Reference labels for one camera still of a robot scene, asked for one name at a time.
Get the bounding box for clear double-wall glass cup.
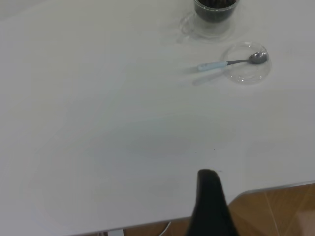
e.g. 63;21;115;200
179;0;237;43

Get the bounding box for dark coffee beans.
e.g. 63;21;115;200
196;0;237;22

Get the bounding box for clear round glass lid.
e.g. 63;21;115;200
222;41;273;86

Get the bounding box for metal spoon pale blue handle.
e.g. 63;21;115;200
196;52;268;72

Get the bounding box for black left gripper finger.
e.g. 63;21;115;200
186;169;244;236

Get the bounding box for white cable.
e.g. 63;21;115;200
157;221;171;234

